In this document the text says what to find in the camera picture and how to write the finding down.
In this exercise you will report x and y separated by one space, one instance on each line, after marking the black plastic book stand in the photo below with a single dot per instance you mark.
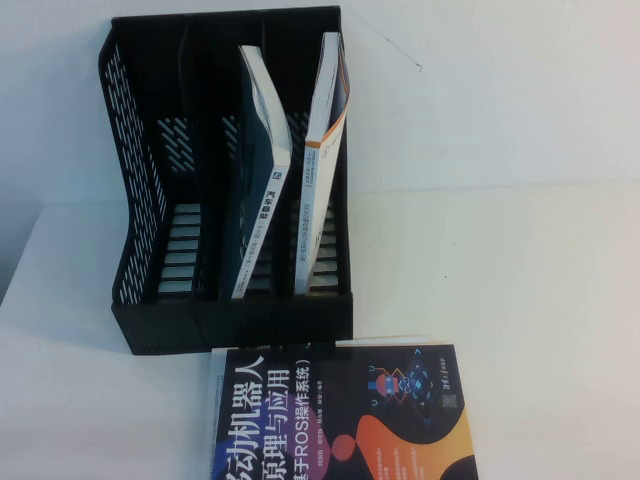
150 320

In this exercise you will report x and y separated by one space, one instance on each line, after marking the dark teal white-spine book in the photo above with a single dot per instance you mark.
250 200

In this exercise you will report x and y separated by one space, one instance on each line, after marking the dark colourful mobile robot book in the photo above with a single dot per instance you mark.
350 425

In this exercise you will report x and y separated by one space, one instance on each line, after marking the white orange-striped book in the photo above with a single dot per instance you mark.
317 200

